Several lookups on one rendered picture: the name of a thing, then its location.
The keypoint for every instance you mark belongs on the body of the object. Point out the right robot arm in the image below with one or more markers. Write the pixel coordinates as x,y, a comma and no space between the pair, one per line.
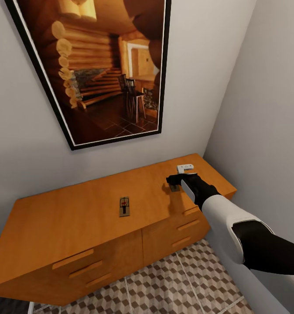
244,237

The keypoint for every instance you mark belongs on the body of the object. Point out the mousetrap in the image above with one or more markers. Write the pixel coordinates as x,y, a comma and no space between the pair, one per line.
124,207
175,188

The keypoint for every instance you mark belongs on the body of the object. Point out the picture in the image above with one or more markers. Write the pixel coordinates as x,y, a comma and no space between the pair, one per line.
102,64

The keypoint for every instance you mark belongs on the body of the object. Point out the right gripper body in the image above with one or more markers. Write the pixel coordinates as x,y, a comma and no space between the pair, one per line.
174,179

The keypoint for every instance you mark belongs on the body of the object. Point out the cabinet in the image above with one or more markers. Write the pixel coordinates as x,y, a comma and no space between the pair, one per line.
62,245

